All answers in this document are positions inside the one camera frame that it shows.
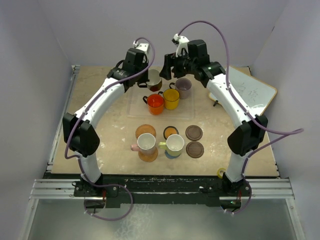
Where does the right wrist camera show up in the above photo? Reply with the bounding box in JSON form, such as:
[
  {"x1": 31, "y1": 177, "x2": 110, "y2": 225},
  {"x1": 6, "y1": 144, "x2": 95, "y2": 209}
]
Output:
[{"x1": 171, "y1": 33, "x2": 189, "y2": 58}]

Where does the clear plastic tray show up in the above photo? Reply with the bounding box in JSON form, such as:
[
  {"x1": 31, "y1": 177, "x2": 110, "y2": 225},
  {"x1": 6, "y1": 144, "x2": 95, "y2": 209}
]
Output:
[{"x1": 126, "y1": 85, "x2": 195, "y2": 120}]

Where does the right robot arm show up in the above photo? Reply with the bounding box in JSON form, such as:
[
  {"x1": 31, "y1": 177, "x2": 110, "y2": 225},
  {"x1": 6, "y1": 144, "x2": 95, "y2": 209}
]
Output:
[{"x1": 159, "y1": 36, "x2": 268, "y2": 196}]

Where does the black mug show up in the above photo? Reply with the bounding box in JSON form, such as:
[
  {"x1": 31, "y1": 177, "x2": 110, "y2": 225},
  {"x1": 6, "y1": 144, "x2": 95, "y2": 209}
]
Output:
[{"x1": 138, "y1": 69, "x2": 163, "y2": 92}]

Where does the aluminium frame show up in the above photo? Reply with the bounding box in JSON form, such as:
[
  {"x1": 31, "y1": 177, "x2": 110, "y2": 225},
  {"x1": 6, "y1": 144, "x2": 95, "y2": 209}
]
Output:
[{"x1": 23, "y1": 79, "x2": 305, "y2": 240}]

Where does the pink mug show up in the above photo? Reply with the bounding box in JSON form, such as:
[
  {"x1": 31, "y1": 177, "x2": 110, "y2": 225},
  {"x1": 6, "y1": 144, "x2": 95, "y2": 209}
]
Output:
[{"x1": 130, "y1": 133, "x2": 156, "y2": 156}]

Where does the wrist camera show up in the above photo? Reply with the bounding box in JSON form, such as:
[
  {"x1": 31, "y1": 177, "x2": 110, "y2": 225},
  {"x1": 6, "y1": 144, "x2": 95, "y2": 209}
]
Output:
[
  {"x1": 171, "y1": 33, "x2": 189, "y2": 58},
  {"x1": 132, "y1": 41, "x2": 151, "y2": 58}
]

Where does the blue smiley coaster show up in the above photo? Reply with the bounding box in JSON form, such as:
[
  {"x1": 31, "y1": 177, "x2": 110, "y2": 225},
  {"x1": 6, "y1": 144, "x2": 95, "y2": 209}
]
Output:
[{"x1": 164, "y1": 150, "x2": 180, "y2": 159}]

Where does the woven rattan coaster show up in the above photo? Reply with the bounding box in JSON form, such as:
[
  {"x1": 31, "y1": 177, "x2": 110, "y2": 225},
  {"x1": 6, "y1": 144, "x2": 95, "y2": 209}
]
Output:
[
  {"x1": 135, "y1": 124, "x2": 157, "y2": 139},
  {"x1": 138, "y1": 148, "x2": 158, "y2": 163}
]

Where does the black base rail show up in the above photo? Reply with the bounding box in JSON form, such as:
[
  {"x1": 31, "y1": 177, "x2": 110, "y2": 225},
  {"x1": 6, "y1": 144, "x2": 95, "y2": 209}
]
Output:
[{"x1": 42, "y1": 172, "x2": 258, "y2": 210}]

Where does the yellow tape roll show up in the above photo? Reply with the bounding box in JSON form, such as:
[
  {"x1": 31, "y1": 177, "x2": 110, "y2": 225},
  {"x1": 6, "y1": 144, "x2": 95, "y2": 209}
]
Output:
[{"x1": 216, "y1": 168, "x2": 226, "y2": 179}]

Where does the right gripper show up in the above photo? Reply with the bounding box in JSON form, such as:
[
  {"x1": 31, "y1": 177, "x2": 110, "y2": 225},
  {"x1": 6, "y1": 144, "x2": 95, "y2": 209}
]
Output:
[{"x1": 159, "y1": 50, "x2": 196, "y2": 81}]

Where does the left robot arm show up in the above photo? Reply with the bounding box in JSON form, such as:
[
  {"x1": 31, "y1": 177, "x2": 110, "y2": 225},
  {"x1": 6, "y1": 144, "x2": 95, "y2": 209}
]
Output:
[{"x1": 62, "y1": 43, "x2": 151, "y2": 196}]

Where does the dark wooden coaster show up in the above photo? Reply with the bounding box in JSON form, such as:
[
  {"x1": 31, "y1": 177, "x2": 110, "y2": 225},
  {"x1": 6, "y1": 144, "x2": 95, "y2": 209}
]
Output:
[
  {"x1": 185, "y1": 125, "x2": 203, "y2": 141},
  {"x1": 186, "y1": 141, "x2": 205, "y2": 159}
]

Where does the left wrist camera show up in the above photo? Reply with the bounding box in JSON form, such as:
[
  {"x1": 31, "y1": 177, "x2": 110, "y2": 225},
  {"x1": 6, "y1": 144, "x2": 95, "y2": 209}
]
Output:
[{"x1": 132, "y1": 41, "x2": 151, "y2": 58}]

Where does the orange mug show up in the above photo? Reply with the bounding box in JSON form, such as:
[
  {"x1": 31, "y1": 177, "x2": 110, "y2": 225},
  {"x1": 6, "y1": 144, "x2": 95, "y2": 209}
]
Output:
[{"x1": 142, "y1": 94, "x2": 165, "y2": 115}]

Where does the purple grey mug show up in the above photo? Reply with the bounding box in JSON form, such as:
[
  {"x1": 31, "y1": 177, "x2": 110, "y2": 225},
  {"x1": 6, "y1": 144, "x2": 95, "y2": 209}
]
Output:
[{"x1": 169, "y1": 78, "x2": 192, "y2": 99}]

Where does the olive green mug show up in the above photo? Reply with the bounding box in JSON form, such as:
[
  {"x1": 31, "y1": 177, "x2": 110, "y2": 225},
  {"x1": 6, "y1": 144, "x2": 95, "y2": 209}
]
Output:
[{"x1": 158, "y1": 134, "x2": 185, "y2": 156}]

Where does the small whiteboard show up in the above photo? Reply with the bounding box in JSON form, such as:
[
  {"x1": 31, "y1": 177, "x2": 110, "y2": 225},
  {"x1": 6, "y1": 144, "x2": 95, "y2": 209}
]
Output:
[{"x1": 208, "y1": 64, "x2": 278, "y2": 117}]

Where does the orange black rimmed coaster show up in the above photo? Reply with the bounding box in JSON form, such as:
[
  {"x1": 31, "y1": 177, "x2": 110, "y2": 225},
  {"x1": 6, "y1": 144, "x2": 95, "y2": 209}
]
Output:
[{"x1": 163, "y1": 126, "x2": 180, "y2": 140}]

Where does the yellow mug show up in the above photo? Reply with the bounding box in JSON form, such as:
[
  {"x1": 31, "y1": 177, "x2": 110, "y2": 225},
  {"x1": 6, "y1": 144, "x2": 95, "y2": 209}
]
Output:
[{"x1": 158, "y1": 88, "x2": 180, "y2": 110}]

